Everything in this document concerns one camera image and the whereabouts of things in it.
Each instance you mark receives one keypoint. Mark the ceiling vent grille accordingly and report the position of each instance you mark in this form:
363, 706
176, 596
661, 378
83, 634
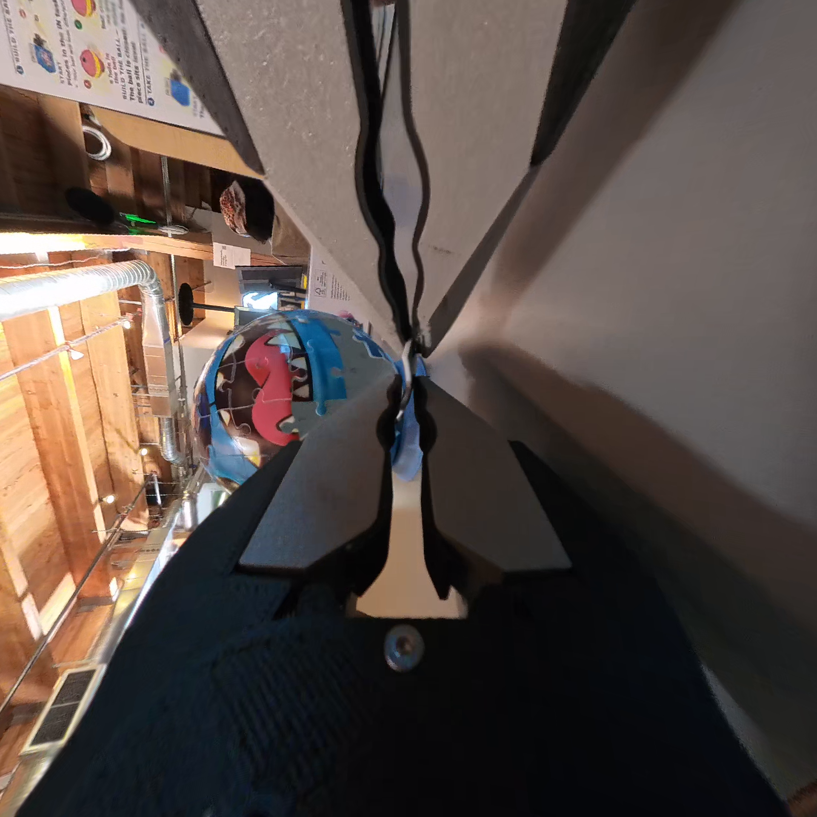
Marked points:
64, 708

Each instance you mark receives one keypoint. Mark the blue ball stand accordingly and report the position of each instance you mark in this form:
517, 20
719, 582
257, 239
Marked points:
408, 463

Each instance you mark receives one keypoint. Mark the silver ventilation duct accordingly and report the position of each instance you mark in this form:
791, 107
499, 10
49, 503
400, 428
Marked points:
64, 284

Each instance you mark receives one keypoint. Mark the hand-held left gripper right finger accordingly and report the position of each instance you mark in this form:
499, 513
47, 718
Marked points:
491, 510

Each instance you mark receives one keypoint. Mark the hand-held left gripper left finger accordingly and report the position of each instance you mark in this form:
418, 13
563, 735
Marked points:
319, 504

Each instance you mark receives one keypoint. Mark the blue puzzle ball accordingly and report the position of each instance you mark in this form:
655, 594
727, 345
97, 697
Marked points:
268, 383

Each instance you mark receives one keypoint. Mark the printed instruction sheet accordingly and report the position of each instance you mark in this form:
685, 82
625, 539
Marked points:
96, 64

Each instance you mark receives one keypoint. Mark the white puzzle piece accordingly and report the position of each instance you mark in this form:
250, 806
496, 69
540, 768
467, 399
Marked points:
406, 360

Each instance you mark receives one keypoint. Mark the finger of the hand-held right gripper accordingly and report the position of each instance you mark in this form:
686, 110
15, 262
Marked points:
485, 96
306, 127

